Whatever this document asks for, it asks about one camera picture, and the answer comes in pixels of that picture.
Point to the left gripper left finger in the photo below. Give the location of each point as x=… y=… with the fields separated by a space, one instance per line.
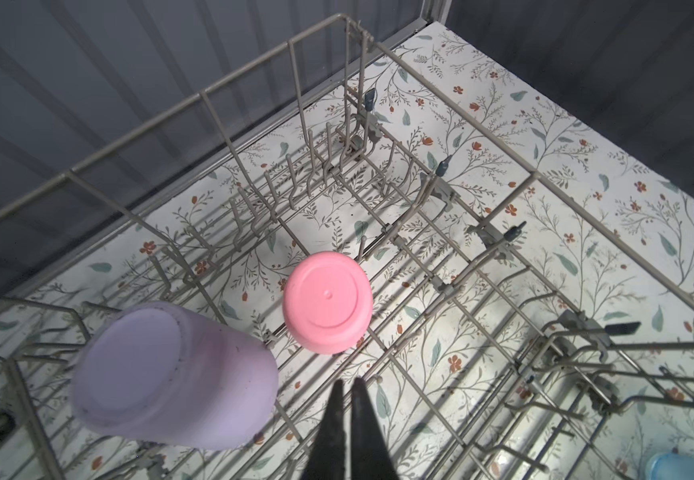
x=327 y=458

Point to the pink cup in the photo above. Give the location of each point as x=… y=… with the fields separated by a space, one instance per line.
x=327 y=303

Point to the light purple cup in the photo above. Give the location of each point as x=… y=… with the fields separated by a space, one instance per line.
x=158 y=372

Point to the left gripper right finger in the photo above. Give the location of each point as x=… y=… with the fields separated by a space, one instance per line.
x=369 y=455

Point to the blue transparent cup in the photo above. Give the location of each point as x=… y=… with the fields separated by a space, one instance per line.
x=670 y=466

